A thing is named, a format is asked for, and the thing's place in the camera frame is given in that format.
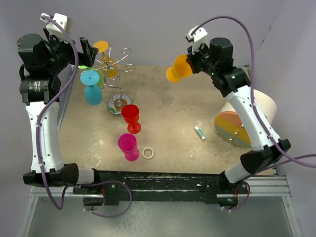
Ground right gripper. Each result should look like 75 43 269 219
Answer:
187 41 218 77

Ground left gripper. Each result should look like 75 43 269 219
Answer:
43 27 98 75

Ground green plastic wine glass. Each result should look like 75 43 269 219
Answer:
78 65 103 88

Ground orange wine glass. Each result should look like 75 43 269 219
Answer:
93 40 117 78
166 54 193 82

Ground orange wine glass front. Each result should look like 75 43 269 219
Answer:
93 40 117 78

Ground blue plastic wine glass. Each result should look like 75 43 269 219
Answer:
80 70 103 106

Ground pink plastic wine glass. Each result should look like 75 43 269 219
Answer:
118 133 139 161

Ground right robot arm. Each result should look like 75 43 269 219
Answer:
187 38 291 193

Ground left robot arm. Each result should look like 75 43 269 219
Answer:
17 34 102 194

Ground red plastic wine glass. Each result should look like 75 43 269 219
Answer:
121 104 141 134

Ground white green lip balm tube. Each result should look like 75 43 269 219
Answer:
194 126 206 141

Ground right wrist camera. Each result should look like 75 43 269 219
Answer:
185 26 209 54

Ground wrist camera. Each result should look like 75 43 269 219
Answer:
185 26 209 54
40 13 73 42

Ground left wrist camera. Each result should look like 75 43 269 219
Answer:
40 13 73 42

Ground chrome wire wine glass rack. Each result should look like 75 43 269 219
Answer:
95 48 135 117

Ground white tape ring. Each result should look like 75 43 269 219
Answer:
142 147 155 159

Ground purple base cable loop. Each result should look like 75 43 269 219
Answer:
82 180 133 219

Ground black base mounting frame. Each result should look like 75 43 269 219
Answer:
73 170 247 205

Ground aluminium rail frame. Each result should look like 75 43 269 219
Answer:
24 74 302 237

